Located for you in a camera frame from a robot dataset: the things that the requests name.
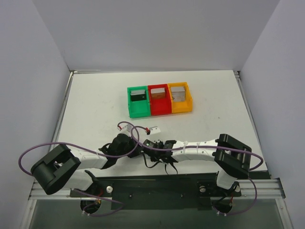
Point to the yellow plastic bin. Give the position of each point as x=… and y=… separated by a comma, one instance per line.
x=181, y=107

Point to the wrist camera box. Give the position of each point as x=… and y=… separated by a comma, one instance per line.
x=154, y=130
x=126, y=130

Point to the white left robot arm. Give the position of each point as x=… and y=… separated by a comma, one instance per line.
x=63, y=167

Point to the green plastic bin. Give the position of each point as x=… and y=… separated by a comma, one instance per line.
x=138, y=109

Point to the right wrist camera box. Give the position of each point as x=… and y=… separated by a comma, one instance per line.
x=154, y=130

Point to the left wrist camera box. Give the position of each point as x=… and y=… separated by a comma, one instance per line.
x=126, y=130

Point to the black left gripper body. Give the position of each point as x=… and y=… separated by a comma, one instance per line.
x=136, y=150

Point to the cards in red bin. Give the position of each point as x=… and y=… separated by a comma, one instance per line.
x=158, y=93

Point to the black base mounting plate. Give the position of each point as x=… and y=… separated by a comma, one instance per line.
x=162, y=192

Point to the red plastic bin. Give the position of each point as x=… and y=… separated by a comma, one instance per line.
x=160, y=106

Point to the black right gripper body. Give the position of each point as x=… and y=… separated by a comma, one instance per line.
x=149, y=144

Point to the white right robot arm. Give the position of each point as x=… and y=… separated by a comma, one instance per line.
x=231, y=155

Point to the black cards in green bin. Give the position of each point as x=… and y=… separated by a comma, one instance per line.
x=138, y=95

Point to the cards in yellow bin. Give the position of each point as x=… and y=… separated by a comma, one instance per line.
x=178, y=93

